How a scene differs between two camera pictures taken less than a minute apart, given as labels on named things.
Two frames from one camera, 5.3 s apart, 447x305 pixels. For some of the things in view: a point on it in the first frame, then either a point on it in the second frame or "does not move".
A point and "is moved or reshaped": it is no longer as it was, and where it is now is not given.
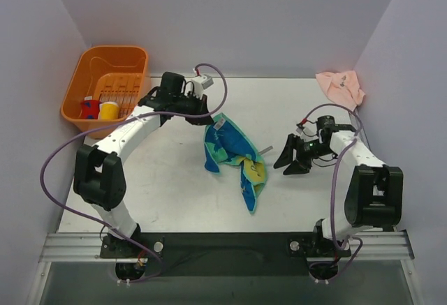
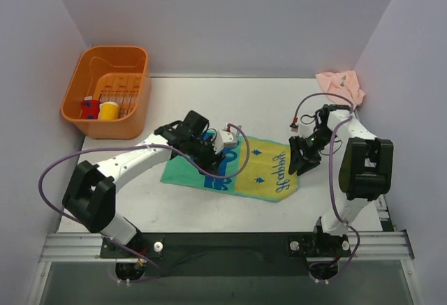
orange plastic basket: x=105 y=86 does not move
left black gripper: x=197 y=108 to x=212 y=156
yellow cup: x=109 y=111 does not move
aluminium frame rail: x=88 y=248 does not move
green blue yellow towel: x=224 y=143 is moved or reshaped
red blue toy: x=91 y=109 does not move
